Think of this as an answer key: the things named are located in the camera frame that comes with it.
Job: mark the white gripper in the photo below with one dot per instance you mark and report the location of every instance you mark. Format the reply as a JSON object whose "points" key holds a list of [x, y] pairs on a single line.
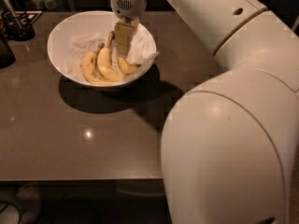
{"points": [[128, 4]]}

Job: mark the yellow banana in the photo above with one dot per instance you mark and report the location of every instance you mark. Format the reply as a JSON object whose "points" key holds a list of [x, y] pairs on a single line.
{"points": [[104, 62], [125, 67], [89, 68]]}

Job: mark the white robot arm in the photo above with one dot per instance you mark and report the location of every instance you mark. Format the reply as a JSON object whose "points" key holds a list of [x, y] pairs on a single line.
{"points": [[229, 144]]}

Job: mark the white ceramic bowl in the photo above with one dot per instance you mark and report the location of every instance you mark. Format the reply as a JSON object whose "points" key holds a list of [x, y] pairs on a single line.
{"points": [[83, 23]]}

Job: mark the white paper sheet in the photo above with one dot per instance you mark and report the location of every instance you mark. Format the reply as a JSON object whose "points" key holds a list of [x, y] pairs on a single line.
{"points": [[142, 52]]}

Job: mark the black mesh pen holder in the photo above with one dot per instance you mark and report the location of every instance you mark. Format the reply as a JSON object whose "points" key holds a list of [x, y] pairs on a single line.
{"points": [[18, 27]]}

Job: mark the dark round container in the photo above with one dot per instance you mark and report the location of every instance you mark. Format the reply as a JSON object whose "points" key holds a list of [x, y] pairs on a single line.
{"points": [[7, 57]]}

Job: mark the white object under table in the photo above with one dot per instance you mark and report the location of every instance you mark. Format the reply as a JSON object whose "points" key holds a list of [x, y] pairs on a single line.
{"points": [[20, 204]]}

